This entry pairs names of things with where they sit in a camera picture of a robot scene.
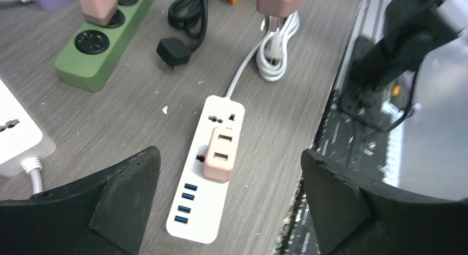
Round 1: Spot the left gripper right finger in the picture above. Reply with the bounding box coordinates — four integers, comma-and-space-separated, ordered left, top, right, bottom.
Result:
301, 149, 467, 254

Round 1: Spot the pink plug adapter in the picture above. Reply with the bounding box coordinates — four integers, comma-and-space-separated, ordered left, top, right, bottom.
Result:
257, 0, 305, 32
203, 127, 240, 182

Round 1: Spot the white power strip upright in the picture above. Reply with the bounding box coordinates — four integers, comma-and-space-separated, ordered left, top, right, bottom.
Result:
1, 81, 56, 194

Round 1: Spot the green power strip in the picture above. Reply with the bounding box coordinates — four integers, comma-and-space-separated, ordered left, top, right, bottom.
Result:
54, 0, 155, 92

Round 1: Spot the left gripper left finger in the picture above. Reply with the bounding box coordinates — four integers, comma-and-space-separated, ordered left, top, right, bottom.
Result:
1, 146, 161, 254

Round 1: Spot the pink adapter on green strip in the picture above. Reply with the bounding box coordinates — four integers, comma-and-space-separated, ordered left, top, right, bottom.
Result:
78, 0, 118, 26

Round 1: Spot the white power strip cable bundle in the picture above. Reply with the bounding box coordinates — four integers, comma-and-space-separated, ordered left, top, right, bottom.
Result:
225, 11, 301, 99

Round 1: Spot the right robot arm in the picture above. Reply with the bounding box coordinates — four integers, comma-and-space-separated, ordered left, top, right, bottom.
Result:
338, 0, 467, 132

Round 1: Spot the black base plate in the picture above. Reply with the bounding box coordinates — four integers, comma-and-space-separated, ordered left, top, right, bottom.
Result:
276, 99, 403, 255

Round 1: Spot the black cable with plug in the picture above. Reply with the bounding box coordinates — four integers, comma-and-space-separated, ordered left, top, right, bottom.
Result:
156, 0, 210, 69

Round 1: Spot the white power strip with USB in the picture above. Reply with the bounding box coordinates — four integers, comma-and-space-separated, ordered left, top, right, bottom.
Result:
166, 95, 245, 244

